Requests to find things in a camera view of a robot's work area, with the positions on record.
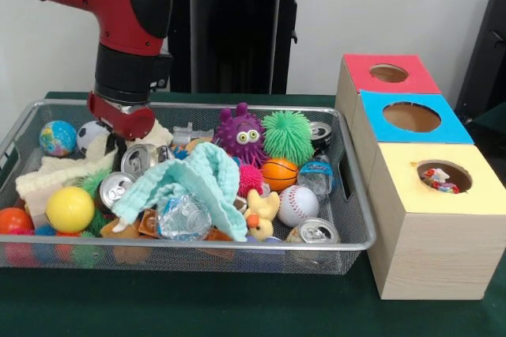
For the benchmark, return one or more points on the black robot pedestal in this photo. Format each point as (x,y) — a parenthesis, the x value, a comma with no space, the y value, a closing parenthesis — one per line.
(237,36)

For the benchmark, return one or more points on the yellow ball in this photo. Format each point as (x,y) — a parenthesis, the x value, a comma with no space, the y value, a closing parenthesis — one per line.
(70,209)

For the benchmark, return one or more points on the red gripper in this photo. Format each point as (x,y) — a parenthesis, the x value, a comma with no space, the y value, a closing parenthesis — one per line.
(126,123)

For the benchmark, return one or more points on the green spiky ball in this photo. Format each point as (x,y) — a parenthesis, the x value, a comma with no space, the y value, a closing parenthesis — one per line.
(288,137)

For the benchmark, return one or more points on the white baseball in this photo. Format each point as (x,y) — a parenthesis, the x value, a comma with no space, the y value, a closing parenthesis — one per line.
(298,206)

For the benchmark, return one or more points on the silver drink can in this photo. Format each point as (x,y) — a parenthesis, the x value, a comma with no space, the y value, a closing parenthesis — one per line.
(316,231)
(116,190)

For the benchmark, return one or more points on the large colourful patterned cloth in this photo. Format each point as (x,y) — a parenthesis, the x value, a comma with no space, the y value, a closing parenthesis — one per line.
(439,182)

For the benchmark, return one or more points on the dark green table cloth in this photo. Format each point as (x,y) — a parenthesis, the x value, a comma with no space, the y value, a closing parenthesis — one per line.
(197,305)

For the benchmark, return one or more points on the silver mesh bin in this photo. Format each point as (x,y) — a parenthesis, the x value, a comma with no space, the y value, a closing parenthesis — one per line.
(158,260)

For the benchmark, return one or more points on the wooden three-hole box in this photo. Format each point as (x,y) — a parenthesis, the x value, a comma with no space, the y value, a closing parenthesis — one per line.
(435,254)

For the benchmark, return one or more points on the blue globe ball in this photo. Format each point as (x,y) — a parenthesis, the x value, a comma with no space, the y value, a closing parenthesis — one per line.
(58,138)

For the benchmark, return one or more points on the purple spiky toy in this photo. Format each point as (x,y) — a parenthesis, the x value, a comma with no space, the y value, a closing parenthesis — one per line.
(231,147)

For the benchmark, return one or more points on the cream knitted cloth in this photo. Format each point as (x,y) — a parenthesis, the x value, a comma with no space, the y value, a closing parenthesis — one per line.
(47,179)

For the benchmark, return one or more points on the mint knitted cloth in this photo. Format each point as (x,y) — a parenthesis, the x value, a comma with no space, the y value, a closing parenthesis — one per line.
(205,175)

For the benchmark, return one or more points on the yellow plush duck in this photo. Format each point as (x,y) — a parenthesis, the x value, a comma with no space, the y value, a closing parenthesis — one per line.
(263,230)

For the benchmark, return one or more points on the black panel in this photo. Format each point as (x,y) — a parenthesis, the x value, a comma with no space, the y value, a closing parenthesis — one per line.
(490,56)

